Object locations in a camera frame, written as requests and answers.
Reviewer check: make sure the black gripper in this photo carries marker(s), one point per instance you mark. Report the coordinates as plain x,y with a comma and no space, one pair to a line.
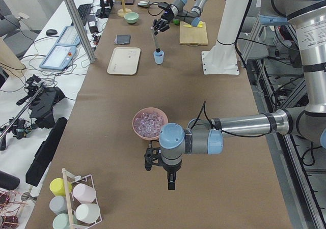
171,169
162,23

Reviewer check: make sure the steel muddler black tip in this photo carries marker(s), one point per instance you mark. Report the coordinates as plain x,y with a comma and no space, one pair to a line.
157,47

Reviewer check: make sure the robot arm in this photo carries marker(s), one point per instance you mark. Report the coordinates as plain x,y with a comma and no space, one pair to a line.
176,10
206,135

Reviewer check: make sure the steel ice scoop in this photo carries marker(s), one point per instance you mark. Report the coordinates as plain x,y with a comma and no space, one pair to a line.
145,4

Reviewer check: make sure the blue plastic cup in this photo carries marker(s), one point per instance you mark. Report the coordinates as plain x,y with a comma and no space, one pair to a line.
158,57

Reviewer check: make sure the pile of ice cubes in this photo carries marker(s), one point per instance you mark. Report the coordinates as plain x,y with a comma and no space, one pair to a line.
148,124

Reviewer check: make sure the pink cup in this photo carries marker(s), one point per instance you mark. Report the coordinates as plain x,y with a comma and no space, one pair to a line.
84,194

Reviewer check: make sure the white cup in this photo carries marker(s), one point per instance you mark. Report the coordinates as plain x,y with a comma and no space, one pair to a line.
87,213

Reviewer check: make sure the yellow cup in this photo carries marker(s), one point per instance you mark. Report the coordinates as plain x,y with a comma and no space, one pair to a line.
57,187

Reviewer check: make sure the grey cup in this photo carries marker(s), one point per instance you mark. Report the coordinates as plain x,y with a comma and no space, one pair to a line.
58,205

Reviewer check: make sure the mint cup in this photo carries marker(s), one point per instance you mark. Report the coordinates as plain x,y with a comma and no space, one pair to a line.
61,221

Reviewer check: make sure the wooden cutting board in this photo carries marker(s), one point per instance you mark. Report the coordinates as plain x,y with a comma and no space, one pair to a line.
193,36

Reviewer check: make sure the mint green bowl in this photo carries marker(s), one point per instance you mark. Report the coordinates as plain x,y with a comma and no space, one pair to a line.
131,17

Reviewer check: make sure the yellow plastic knife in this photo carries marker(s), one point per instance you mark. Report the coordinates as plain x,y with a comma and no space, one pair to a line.
199,25

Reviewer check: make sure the wooden glass stand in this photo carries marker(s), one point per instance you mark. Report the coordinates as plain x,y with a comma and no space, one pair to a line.
124,5

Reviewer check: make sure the grey folded cloth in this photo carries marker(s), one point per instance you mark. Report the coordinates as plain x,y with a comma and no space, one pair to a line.
122,39

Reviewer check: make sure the cream rabbit tray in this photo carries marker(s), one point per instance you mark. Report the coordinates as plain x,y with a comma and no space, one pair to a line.
124,61

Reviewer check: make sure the pink bowl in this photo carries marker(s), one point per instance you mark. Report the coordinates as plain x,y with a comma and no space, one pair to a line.
150,109

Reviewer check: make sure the black power adapter box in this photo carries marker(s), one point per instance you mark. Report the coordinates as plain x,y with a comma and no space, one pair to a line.
92,24

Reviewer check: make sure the black keyboard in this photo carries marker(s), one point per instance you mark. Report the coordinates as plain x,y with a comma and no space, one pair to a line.
84,12

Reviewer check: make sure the teach pendant far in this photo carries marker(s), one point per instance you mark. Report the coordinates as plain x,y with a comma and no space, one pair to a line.
69,36

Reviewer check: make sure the teach pendant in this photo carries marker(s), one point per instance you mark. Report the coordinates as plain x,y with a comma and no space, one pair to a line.
69,36
59,57

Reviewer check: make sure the teach pendant near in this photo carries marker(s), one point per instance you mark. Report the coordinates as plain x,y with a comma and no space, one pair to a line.
59,57

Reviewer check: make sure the black computer mouse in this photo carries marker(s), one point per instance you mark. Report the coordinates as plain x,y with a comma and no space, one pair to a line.
51,32

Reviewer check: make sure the black long bar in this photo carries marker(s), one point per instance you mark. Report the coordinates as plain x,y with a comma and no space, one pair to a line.
45,153

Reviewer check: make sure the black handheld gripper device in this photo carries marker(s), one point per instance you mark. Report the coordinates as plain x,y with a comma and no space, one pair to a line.
42,105

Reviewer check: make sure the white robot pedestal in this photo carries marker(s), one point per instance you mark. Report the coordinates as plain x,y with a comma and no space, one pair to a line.
222,58

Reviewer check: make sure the aluminium frame post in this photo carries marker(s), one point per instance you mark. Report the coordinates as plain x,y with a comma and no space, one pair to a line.
73,12

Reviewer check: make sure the white wire cup rack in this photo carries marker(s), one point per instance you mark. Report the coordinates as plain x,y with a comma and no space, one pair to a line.
70,181

